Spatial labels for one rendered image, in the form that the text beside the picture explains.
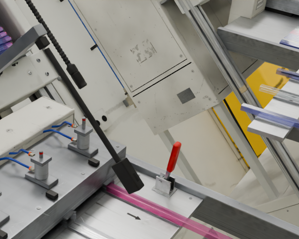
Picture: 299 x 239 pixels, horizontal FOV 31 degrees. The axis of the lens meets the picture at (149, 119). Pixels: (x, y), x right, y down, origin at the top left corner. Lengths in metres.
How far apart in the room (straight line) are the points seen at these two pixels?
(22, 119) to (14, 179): 0.16
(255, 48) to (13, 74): 0.85
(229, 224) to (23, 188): 0.36
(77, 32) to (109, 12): 1.56
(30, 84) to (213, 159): 2.93
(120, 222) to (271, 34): 1.02
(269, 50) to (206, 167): 2.24
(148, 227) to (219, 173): 3.03
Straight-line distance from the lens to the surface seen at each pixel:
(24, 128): 0.98
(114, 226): 0.89
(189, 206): 0.95
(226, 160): 4.02
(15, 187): 0.87
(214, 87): 1.81
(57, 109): 1.03
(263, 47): 1.66
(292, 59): 1.64
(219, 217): 0.97
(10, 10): 1.08
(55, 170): 0.91
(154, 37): 1.82
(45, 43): 0.69
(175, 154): 0.91
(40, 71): 1.11
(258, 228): 0.95
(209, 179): 3.79
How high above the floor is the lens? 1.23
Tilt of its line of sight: 5 degrees down
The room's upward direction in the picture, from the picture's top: 32 degrees counter-clockwise
